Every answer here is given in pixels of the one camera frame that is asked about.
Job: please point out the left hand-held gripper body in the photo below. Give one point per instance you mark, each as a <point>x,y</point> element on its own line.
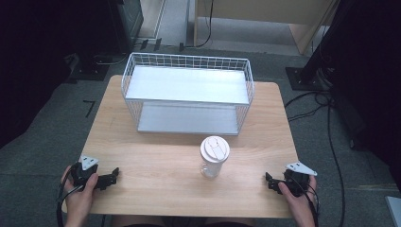
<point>82,172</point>

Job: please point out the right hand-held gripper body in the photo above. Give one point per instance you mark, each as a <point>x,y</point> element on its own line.
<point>296,180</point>

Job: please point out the clear cup with white lid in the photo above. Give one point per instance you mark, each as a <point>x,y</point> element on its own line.
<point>214,156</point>

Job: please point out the person's right hand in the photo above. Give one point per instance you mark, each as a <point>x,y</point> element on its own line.
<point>298,205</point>

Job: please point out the person's left hand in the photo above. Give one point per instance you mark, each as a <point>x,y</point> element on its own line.
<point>79,198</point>

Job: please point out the pale grey flat box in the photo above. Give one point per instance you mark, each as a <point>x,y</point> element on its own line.
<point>394,212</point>

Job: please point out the dark equipment cabinet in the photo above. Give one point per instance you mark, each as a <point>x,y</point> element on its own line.
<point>124,22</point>

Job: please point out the light wooden cabinet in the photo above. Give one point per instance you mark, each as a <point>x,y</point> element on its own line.
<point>261,12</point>

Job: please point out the black floor base plate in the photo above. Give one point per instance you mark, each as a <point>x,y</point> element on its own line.
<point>90,67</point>

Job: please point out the black stand with base plate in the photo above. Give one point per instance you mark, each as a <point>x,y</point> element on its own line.
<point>312,67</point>

